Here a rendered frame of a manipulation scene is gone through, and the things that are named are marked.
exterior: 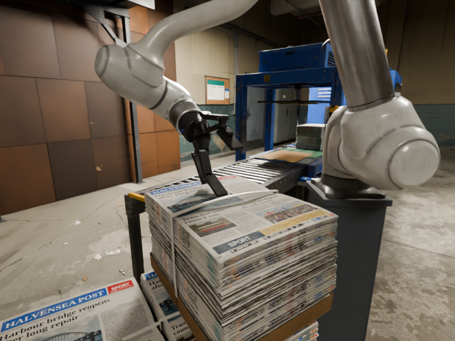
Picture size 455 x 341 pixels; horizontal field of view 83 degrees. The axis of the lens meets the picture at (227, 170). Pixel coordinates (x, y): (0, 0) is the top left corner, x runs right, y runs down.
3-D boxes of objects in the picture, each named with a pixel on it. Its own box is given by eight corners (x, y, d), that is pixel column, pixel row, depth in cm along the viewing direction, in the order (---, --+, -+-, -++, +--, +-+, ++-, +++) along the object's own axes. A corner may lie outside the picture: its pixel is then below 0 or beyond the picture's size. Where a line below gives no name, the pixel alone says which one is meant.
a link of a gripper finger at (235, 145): (227, 132, 59) (227, 129, 59) (243, 149, 55) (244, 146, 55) (216, 132, 58) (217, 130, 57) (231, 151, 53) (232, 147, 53)
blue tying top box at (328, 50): (324, 69, 204) (326, 41, 199) (258, 74, 238) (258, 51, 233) (339, 74, 239) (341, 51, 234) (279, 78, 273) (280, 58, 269)
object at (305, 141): (320, 150, 278) (323, 126, 272) (294, 148, 295) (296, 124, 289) (330, 146, 308) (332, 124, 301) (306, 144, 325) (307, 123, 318)
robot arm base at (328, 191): (353, 178, 99) (355, 164, 98) (387, 198, 78) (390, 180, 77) (306, 178, 100) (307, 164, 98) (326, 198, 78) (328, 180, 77)
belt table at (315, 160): (313, 176, 213) (314, 165, 211) (246, 166, 251) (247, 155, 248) (336, 162, 268) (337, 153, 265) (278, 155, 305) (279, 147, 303)
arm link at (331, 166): (359, 167, 93) (367, 104, 88) (388, 181, 76) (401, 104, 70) (314, 167, 94) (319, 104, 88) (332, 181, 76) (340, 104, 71)
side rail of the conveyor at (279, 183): (199, 246, 112) (198, 220, 109) (190, 242, 115) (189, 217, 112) (307, 178, 216) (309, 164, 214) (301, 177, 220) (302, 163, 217)
